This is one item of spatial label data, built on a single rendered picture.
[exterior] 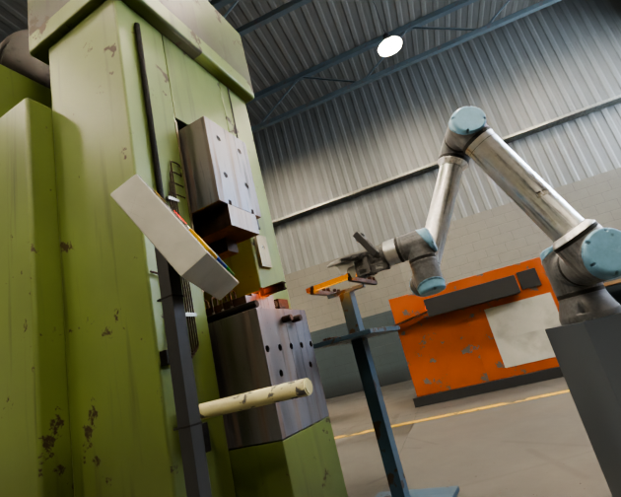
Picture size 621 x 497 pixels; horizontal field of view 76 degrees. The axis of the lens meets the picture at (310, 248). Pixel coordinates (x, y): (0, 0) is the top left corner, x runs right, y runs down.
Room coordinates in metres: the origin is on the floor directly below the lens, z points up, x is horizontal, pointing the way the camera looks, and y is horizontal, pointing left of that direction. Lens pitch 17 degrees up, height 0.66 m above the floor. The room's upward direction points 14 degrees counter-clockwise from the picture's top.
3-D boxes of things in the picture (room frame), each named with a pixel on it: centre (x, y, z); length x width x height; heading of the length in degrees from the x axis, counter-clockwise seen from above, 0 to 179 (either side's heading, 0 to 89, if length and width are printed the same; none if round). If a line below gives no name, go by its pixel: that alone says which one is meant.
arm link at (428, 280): (1.34, -0.36, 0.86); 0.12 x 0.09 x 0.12; 176
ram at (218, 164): (1.69, 0.42, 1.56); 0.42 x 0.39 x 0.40; 67
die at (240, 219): (1.65, 0.43, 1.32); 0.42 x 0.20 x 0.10; 67
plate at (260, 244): (1.91, 0.24, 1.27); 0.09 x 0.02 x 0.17; 157
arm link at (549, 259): (1.46, -0.89, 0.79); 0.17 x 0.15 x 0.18; 176
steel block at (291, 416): (1.70, 0.42, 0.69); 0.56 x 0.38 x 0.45; 67
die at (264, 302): (1.65, 0.43, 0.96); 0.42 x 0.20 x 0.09; 67
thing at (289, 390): (1.21, 0.29, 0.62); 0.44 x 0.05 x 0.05; 67
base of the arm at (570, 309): (1.47, -0.89, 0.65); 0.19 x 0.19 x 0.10
